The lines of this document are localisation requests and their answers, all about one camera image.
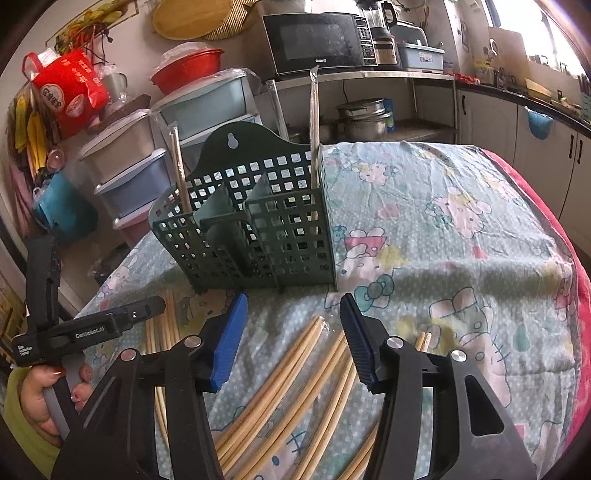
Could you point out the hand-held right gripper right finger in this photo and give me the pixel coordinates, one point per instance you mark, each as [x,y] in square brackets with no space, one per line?
[355,341]

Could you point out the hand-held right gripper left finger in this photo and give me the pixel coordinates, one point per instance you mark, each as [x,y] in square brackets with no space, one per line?
[228,341]

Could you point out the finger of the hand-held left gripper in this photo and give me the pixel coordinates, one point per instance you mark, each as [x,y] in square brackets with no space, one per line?
[138,311]

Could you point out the pile of bamboo chopsticks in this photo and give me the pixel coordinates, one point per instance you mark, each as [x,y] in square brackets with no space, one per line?
[286,369]

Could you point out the green plastic utensil basket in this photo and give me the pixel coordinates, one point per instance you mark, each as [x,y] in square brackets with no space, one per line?
[286,221]

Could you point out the bamboo chopstick pair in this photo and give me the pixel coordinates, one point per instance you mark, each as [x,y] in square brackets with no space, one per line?
[178,157]
[314,120]

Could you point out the person's left forearm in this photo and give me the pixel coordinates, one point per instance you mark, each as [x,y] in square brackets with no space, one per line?
[18,438]

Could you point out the person's left hand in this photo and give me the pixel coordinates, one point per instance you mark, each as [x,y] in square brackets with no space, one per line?
[34,401]

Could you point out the blue plastic bucket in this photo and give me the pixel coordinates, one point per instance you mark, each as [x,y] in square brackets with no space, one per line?
[60,207]

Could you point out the cartoon printed blanket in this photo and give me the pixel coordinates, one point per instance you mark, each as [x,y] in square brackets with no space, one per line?
[438,221]

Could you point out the yellow hanging cloths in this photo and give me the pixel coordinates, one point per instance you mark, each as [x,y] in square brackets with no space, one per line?
[32,134]

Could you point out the white and blue drawer unit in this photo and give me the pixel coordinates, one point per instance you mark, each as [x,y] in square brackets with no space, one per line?
[124,147]

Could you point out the brown wicker basket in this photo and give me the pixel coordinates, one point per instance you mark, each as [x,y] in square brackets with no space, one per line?
[124,110]

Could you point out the red shopping bag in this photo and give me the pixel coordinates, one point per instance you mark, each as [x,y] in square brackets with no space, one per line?
[69,92]

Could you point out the metal cup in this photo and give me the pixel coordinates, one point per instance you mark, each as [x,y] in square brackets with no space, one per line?
[114,87]

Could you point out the stacked steel pots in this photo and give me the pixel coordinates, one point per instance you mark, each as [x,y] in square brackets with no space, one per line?
[362,120]

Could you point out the blue can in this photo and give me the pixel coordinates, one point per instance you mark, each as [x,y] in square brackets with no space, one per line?
[388,121]

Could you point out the red blanket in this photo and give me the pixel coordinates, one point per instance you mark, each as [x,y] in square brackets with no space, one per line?
[572,277]

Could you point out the red plastic basin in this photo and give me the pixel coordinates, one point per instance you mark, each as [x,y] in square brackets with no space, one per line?
[184,74]

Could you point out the white kitchen cabinets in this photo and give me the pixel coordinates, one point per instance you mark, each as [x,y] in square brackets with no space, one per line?
[489,120]

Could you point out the metal shelf rack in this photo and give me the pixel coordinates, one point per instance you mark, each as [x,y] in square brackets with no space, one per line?
[369,76]

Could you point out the blue hanging bag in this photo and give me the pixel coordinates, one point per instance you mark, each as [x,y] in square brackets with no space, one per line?
[539,124]

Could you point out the light blue dish box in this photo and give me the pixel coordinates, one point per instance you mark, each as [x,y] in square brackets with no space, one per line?
[420,57]

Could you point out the round bamboo tray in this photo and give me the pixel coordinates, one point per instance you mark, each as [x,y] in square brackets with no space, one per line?
[189,18]

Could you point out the black microwave oven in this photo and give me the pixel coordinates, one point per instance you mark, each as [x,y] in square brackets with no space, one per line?
[314,41]

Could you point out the grey lidded appliance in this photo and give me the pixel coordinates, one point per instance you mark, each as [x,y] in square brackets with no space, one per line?
[406,32]

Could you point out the round ribbed bamboo mat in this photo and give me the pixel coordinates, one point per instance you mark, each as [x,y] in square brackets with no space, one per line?
[242,11]

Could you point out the black blender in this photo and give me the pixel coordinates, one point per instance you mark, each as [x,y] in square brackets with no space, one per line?
[375,16]

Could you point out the wooden cutting board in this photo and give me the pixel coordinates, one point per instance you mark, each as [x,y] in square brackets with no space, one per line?
[508,44]

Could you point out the food wall poster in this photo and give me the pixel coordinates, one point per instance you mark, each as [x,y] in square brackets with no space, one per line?
[92,23]

